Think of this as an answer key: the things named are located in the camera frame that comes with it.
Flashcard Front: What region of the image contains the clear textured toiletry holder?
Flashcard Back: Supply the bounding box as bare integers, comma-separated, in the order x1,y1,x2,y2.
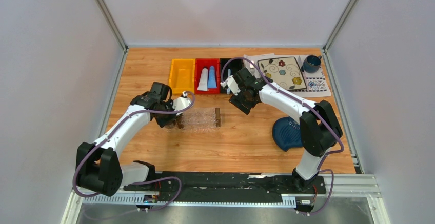
176,107,222,130

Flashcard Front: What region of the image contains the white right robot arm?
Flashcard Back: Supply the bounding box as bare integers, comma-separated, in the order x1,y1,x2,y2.
220,68,344,193

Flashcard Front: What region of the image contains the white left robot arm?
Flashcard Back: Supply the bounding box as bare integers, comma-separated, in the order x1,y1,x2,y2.
72,82,195,197

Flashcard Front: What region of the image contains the blue toothpaste tube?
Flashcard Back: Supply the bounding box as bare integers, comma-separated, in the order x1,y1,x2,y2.
207,66,217,89

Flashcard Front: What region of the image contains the clear textured glass tray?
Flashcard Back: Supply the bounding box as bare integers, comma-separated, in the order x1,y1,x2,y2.
160,109,223,134

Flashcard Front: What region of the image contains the white toothpaste tube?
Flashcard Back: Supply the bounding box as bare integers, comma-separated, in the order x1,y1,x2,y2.
196,68,208,91

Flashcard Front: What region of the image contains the black plastic bin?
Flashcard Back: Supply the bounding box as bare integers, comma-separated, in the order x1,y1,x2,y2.
218,58,244,94

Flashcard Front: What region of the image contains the yellow plastic bin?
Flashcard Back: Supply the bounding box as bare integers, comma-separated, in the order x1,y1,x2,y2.
169,58,195,94

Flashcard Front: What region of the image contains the floral square ceramic plate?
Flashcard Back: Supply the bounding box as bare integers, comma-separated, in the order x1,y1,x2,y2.
257,56,307,91

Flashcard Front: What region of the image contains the red plastic bin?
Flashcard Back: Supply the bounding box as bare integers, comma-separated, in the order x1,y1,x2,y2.
194,58,221,94

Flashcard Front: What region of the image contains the blue shell shaped dish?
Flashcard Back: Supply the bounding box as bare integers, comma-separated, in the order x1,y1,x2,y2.
272,117,303,152

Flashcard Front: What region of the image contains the blue ceramic mug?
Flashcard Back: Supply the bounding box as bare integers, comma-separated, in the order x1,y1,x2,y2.
302,55,322,73

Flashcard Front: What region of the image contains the white patterned placemat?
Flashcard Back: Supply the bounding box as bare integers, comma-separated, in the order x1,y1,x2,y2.
244,53,331,98

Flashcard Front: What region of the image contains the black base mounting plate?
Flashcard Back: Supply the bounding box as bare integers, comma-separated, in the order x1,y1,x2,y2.
123,171,328,204

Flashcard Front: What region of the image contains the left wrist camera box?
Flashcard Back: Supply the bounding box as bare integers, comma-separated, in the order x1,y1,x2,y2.
172,91,192,116

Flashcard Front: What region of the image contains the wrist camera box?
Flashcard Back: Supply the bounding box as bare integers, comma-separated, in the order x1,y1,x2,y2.
220,75,240,95
172,91,192,116

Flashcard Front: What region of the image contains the pink handled fork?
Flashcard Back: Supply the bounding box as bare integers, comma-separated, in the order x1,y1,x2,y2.
249,62,255,75

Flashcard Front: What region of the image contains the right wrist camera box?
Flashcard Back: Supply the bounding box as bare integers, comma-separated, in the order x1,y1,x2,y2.
220,75,240,95

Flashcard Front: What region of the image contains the pink handled knife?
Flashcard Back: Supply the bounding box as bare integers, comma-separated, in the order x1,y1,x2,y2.
298,55,304,73

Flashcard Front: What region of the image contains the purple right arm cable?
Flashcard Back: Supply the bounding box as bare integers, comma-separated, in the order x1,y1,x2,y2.
221,57,345,216

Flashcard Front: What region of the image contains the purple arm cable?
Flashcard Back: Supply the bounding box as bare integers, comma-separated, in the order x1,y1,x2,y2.
221,57,345,216
72,91,196,199

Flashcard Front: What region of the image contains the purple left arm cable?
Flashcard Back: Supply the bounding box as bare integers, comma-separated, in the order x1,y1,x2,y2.
72,91,196,199

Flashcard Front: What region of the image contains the grey left frame post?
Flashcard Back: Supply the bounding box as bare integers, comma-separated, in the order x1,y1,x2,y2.
95,0,128,52

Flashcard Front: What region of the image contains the grey aluminium frame post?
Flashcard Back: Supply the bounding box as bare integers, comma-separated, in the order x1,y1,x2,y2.
321,0,372,52

